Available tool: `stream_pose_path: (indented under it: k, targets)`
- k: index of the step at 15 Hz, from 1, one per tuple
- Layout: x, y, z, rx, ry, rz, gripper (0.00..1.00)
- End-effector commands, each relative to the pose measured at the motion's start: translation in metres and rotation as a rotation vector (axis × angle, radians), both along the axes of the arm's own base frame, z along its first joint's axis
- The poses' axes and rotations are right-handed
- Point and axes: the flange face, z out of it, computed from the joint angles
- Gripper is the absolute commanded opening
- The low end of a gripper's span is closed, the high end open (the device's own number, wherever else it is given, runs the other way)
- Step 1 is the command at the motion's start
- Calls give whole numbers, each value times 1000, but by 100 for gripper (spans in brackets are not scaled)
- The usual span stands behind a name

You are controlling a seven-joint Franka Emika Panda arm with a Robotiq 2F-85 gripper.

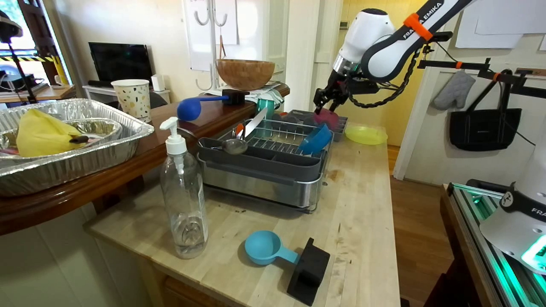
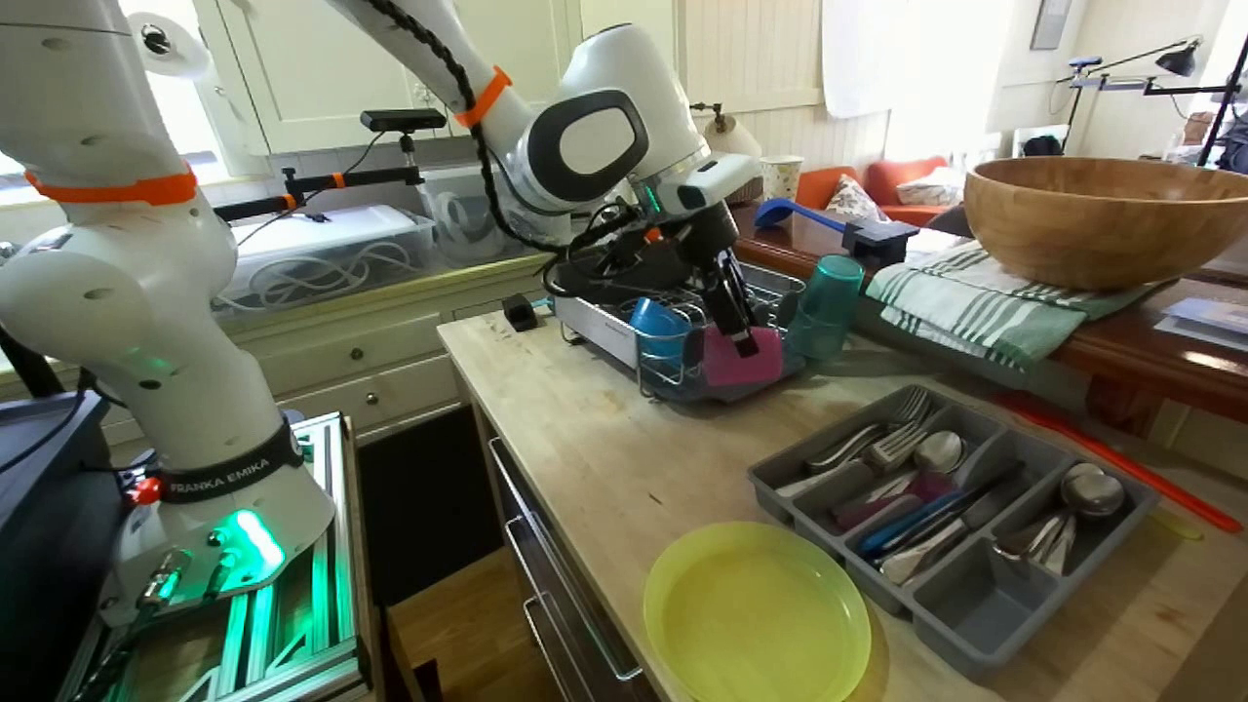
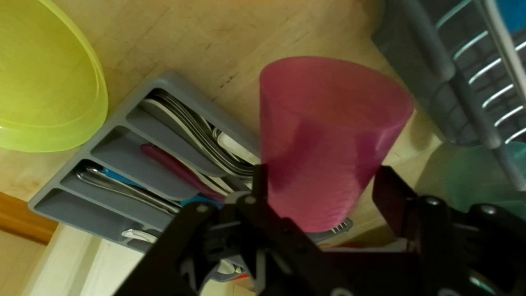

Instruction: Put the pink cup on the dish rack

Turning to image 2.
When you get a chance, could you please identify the black scoop holder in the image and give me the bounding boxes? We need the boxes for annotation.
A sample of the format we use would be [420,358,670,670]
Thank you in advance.
[835,213,921,272]

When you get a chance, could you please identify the yellow green plate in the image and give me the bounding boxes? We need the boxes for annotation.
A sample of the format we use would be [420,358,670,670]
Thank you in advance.
[641,517,876,702]

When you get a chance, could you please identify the grey cutlery tray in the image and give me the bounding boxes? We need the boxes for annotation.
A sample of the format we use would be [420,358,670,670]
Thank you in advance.
[745,383,1161,679]

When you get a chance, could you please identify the black case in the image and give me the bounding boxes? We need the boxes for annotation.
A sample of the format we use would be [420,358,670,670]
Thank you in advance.
[0,386,124,702]

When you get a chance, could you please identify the blue handled utensil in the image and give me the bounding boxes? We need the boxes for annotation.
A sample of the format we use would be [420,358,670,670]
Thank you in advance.
[850,483,999,561]

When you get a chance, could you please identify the black desk lamp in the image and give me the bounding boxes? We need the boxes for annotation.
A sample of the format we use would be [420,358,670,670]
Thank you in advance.
[1056,33,1205,97]

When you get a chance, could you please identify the round metal strainer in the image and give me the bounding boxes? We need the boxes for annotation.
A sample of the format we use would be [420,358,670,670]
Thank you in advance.
[1056,460,1133,522]

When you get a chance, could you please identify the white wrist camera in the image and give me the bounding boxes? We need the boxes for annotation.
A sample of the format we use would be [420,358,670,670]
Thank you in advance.
[674,153,767,213]

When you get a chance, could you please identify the red strip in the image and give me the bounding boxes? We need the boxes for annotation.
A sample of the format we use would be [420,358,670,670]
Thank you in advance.
[999,386,1248,539]

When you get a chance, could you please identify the metal spoon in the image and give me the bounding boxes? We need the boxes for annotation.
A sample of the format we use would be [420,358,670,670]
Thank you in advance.
[874,513,975,588]

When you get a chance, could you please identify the clear plastic box with cables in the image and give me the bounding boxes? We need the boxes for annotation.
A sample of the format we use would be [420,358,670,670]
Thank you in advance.
[207,204,442,323]

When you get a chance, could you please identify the magazine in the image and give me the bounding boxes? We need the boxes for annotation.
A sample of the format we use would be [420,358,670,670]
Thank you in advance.
[1149,292,1248,358]

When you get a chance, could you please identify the metal fork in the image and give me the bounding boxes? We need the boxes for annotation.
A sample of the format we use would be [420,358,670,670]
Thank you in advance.
[992,506,1083,582]
[798,409,936,478]

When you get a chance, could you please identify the green striped towel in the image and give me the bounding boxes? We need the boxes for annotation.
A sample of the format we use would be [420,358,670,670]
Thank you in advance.
[862,228,1182,369]

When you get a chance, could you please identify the white handled utensil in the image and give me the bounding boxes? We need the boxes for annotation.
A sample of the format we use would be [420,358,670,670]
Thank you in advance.
[909,426,967,478]

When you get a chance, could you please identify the aluminium robot cart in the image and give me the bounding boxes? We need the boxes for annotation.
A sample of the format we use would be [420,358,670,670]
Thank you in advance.
[55,409,384,702]

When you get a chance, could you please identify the black camera stand rod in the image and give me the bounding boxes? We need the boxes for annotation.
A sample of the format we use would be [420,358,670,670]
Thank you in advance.
[212,161,424,222]

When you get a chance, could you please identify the wooden bowl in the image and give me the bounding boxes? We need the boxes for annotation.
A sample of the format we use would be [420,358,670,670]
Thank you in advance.
[958,153,1248,296]

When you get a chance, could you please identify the purple handled utensil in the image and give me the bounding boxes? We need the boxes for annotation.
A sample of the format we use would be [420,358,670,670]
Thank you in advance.
[831,467,958,530]

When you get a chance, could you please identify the island drawer front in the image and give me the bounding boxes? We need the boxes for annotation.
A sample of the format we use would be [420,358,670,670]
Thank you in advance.
[463,400,657,702]

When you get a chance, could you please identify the black camera on stand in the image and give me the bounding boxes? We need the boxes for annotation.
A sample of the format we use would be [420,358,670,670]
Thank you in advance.
[358,106,454,140]

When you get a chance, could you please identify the teal translucent tumbler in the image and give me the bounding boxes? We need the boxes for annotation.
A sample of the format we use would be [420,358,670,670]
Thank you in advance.
[782,250,874,375]

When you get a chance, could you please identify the blue plastic cup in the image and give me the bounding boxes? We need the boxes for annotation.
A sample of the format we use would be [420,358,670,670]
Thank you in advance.
[627,292,700,386]

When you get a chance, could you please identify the red sofa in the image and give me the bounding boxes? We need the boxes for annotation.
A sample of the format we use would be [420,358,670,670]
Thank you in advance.
[793,153,967,228]

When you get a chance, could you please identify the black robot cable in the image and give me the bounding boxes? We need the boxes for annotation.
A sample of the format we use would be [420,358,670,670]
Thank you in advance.
[362,0,615,296]

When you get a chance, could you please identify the dark wooden table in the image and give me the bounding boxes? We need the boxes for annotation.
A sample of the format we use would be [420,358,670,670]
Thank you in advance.
[732,228,1248,440]

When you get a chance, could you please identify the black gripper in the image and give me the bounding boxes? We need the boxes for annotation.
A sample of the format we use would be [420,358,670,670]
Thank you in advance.
[641,197,774,361]

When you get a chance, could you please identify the pink plastic cup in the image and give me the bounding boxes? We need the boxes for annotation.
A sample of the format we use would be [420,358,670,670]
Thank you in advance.
[684,323,793,400]

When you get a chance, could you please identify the black block holder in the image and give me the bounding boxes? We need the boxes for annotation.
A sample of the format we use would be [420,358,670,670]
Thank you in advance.
[499,292,548,336]

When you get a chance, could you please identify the clear plastic storage box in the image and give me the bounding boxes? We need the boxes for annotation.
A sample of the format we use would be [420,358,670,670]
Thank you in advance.
[415,170,550,261]

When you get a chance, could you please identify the cream cabinet with drawers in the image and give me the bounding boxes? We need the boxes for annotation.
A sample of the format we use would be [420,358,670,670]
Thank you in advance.
[190,245,590,444]

